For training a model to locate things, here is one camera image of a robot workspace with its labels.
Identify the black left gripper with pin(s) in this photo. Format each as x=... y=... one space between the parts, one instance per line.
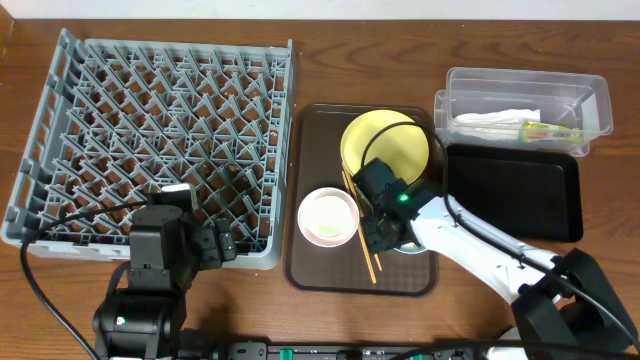
x=223 y=239

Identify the green yellow snack wrapper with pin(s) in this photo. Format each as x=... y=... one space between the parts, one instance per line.
x=531 y=132

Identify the brown plastic serving tray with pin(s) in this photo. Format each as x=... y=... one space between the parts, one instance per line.
x=341 y=269

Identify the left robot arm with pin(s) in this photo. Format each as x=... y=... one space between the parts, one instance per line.
x=145 y=304

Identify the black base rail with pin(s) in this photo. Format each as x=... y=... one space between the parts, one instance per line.
x=325 y=351

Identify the black rectangular tray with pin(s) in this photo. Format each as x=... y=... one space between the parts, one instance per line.
x=527 y=194

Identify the light blue bowl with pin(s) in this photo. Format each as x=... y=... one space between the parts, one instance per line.
x=410 y=248

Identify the white napkin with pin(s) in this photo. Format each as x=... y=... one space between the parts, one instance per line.
x=502 y=125

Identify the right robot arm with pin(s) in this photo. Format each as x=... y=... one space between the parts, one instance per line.
x=564 y=306

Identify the yellow round plate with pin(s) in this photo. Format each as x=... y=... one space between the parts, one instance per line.
x=404 y=148

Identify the clear plastic waste bin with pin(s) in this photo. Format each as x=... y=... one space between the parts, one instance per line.
x=567 y=99

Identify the left wooden chopstick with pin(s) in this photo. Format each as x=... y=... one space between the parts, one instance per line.
x=351 y=190

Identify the pink shallow bowl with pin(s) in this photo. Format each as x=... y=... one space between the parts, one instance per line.
x=328 y=217

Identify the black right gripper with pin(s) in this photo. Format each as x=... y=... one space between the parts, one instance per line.
x=373 y=240

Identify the grey plastic dish rack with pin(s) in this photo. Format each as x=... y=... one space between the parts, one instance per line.
x=119 y=119

